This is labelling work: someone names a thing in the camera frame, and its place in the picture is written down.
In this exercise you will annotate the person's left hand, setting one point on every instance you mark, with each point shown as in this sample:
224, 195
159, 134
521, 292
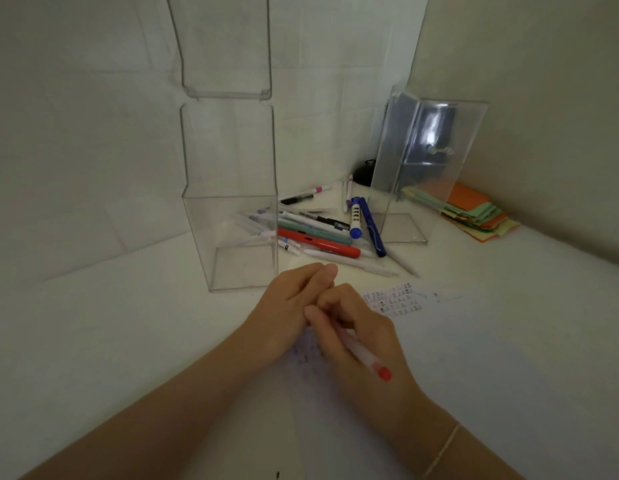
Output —
284, 319

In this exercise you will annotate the person's right hand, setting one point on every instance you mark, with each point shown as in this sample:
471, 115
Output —
379, 389

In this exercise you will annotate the pile of assorted pens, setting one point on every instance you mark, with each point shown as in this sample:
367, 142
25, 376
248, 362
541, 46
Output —
319, 243

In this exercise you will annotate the white paper sheet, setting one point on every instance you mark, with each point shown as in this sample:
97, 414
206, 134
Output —
489, 394

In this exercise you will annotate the clear acrylic box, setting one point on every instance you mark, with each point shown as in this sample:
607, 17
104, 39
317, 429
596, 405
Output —
429, 144
229, 154

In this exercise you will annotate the person's left forearm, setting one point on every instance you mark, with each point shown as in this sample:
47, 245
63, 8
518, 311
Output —
164, 424

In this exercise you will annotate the black bag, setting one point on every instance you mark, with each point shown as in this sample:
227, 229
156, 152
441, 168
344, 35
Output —
363, 172

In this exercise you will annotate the stack of coloured sticky notes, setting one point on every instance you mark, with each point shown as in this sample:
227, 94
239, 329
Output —
469, 204

